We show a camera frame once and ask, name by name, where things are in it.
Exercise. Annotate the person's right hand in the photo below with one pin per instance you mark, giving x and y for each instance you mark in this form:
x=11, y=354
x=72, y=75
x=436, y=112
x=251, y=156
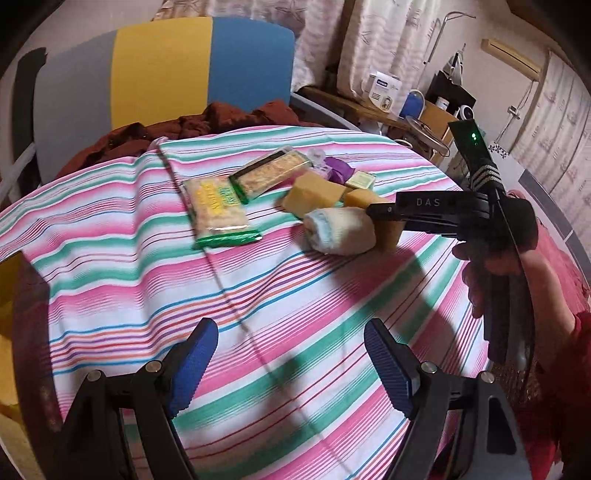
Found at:
x=501, y=266

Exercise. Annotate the white clothes iron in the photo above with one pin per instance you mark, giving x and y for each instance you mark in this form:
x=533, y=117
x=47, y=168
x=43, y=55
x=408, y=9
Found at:
x=455, y=64

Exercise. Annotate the glass lid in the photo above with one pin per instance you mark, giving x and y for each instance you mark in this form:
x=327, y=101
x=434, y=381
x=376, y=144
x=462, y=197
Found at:
x=427, y=136

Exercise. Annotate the person's red garment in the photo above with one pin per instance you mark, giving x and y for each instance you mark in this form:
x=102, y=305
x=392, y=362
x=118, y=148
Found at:
x=556, y=240

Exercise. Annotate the black rolled mat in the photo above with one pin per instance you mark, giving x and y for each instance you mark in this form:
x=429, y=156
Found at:
x=25, y=101

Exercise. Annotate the purple item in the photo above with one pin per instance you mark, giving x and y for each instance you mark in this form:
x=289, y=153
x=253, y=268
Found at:
x=339, y=170

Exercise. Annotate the green-edged yellow snack packet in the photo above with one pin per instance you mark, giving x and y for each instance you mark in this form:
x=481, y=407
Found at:
x=217, y=207

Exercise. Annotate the white box with blue label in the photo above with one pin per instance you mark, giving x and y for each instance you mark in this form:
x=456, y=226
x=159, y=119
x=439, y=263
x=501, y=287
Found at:
x=383, y=90

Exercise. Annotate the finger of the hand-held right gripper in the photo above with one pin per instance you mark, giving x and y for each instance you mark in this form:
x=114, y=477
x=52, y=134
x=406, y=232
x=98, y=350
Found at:
x=434, y=228
x=415, y=206

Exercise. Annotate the wall air conditioner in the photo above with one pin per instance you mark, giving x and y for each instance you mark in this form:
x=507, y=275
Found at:
x=508, y=55

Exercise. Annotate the grey yellow blue chair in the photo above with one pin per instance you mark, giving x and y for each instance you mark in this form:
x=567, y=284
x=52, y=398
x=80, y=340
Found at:
x=161, y=69

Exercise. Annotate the pink green striped tablecloth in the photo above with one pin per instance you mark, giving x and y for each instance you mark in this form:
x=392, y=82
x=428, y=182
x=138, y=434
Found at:
x=138, y=286

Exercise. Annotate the brown jacket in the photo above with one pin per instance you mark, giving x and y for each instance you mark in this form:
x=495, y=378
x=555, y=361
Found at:
x=231, y=115

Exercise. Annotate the yellow sponge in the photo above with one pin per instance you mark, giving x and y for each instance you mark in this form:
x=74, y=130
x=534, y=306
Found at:
x=314, y=194
x=362, y=198

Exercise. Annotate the white blue sock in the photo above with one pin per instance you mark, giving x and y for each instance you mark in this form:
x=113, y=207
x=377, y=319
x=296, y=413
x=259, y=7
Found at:
x=341, y=228

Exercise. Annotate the small green gold box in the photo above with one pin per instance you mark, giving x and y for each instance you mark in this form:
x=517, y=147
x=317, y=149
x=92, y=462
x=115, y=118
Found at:
x=361, y=180

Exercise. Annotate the brown cardboard box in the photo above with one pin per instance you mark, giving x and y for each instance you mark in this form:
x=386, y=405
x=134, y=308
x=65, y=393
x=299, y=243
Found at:
x=438, y=122

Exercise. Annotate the blue round item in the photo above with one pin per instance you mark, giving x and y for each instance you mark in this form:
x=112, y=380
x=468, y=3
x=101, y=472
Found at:
x=413, y=104

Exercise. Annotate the white round device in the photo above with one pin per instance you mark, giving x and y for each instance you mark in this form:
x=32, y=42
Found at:
x=466, y=113

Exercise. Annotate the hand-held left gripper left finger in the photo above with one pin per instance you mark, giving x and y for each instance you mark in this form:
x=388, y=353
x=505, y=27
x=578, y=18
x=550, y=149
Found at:
x=194, y=364

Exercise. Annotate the wooden side desk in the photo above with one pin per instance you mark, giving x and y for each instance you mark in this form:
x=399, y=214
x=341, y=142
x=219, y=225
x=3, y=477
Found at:
x=351, y=108

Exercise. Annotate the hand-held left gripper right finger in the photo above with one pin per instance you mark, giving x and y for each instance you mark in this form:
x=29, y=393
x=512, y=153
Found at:
x=388, y=364

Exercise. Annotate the dark-banded clear snack packet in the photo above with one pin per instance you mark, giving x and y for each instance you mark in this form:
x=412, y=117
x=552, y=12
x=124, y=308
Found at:
x=272, y=173

